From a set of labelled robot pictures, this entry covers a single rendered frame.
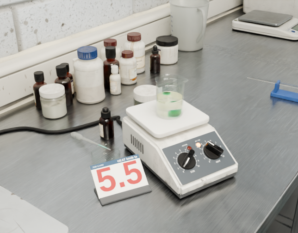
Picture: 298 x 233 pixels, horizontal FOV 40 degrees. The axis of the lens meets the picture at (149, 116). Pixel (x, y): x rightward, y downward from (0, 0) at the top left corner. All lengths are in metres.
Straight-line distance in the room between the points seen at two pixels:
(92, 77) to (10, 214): 0.42
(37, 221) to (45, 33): 0.57
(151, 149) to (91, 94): 0.32
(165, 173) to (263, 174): 0.19
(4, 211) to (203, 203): 0.32
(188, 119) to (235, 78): 0.44
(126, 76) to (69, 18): 0.22
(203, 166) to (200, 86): 0.43
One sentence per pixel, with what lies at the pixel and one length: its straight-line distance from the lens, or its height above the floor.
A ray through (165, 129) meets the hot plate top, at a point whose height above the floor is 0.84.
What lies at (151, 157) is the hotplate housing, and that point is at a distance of 0.72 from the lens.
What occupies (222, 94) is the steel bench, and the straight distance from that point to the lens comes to 1.06.
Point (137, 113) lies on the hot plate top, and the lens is 0.76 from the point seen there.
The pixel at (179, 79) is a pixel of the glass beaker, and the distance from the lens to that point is 0.75.
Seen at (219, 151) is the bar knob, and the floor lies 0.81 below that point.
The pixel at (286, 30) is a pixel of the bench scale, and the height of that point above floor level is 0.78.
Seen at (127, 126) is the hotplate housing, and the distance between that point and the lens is 0.77.
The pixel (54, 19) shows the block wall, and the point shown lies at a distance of 1.11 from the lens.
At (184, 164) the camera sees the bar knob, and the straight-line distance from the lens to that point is 0.68.
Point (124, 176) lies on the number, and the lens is 0.71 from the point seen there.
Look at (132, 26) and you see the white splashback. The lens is 1.28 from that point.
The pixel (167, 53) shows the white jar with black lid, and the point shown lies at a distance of 1.22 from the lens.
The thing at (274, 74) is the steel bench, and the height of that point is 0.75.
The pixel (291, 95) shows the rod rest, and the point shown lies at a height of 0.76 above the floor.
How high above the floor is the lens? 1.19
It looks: 28 degrees down
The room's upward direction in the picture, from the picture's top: straight up
